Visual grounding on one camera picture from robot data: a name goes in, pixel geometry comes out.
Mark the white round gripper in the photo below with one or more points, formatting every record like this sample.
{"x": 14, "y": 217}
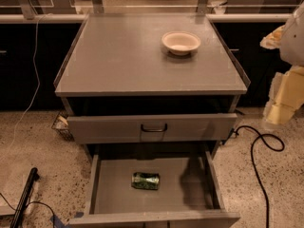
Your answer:
{"x": 294, "y": 43}

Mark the crushed green soda can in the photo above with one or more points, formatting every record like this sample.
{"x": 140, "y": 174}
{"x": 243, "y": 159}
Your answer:
{"x": 145, "y": 181}

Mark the grey top drawer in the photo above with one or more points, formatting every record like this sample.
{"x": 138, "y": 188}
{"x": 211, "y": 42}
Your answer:
{"x": 127, "y": 129}

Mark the grey drawer cabinet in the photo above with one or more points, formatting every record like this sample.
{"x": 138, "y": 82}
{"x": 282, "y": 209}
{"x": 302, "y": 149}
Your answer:
{"x": 118, "y": 66}

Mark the open grey middle drawer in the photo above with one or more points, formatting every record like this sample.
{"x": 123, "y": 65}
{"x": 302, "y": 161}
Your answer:
{"x": 188, "y": 195}

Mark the white paper bowl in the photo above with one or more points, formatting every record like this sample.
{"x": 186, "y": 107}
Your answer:
{"x": 180, "y": 42}

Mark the blue tape on floor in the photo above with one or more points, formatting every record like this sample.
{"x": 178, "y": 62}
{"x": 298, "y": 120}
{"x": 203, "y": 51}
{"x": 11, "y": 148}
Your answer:
{"x": 57, "y": 223}

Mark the black bar on floor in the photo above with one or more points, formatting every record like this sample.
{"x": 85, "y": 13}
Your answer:
{"x": 32, "y": 178}

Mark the white horizontal rail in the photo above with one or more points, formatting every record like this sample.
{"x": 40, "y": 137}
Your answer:
{"x": 80, "y": 18}

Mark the black drawer handle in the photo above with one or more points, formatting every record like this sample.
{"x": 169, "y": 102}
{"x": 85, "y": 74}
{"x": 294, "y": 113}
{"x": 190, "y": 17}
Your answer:
{"x": 154, "y": 130}

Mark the wire basket on floor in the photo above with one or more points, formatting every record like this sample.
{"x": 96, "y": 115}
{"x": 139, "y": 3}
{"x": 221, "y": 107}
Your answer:
{"x": 60, "y": 126}

